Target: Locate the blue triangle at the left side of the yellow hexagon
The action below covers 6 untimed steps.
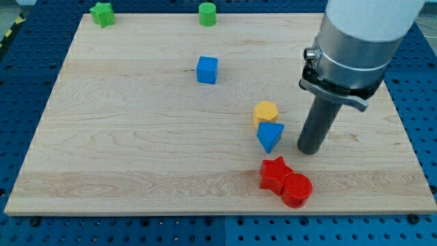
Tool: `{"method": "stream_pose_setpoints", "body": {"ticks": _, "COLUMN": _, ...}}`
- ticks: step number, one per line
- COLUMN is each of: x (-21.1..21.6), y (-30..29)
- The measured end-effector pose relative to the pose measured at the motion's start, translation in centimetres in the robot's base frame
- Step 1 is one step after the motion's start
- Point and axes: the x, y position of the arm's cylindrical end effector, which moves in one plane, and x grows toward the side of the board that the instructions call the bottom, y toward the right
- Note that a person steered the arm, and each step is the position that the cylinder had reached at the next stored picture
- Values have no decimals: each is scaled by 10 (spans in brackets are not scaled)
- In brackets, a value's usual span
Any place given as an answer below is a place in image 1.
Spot yellow hexagon block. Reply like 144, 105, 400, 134
253, 101, 279, 128

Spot green star block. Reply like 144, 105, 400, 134
89, 2, 115, 28

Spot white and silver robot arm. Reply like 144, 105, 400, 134
300, 0, 425, 111

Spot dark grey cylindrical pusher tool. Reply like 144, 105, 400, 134
297, 97, 341, 154

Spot red star block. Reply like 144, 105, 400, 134
260, 156, 294, 195

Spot light wooden board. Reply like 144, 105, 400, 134
5, 14, 436, 216

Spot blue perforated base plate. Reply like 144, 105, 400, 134
1, 0, 436, 245

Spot red cylinder block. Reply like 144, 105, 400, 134
281, 173, 313, 208

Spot blue triangle block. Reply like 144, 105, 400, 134
257, 122, 285, 154

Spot blue cube block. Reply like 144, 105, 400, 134
196, 56, 219, 84

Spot green cylinder block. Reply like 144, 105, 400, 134
198, 2, 216, 27

